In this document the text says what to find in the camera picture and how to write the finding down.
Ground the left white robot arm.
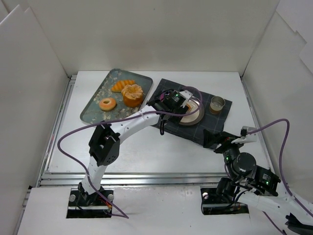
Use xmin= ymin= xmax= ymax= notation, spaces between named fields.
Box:
xmin=78 ymin=90 xmax=193 ymax=205

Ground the floral blue serving tray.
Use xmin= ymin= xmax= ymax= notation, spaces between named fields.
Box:
xmin=80 ymin=69 xmax=153 ymax=124

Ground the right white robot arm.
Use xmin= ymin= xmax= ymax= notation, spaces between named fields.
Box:
xmin=201 ymin=127 xmax=313 ymax=235

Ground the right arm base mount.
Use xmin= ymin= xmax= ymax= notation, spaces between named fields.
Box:
xmin=201 ymin=188 xmax=249 ymax=215

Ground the ridged orange croissant bread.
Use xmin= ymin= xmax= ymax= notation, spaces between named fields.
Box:
xmin=111 ymin=80 xmax=135 ymax=93

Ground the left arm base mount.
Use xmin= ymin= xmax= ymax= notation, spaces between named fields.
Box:
xmin=66 ymin=189 xmax=112 ymax=219

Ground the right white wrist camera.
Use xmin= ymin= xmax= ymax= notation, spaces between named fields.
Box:
xmin=231 ymin=126 xmax=257 ymax=144

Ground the tall sesame bundt bread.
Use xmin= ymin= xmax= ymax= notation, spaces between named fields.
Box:
xmin=121 ymin=84 xmax=143 ymax=107

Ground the cream plate dark rim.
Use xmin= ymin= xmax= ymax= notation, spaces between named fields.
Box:
xmin=179 ymin=96 xmax=205 ymax=126

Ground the aluminium frame rail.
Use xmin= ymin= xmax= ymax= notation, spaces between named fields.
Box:
xmin=40 ymin=71 xmax=257 ymax=186

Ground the glass cup with drink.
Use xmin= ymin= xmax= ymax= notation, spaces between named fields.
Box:
xmin=209 ymin=96 xmax=225 ymax=115

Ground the dark checked cloth mat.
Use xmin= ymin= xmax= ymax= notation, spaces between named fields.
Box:
xmin=149 ymin=79 xmax=232 ymax=146

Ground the glazed ring donut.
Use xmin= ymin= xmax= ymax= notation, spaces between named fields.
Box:
xmin=99 ymin=97 xmax=116 ymax=111

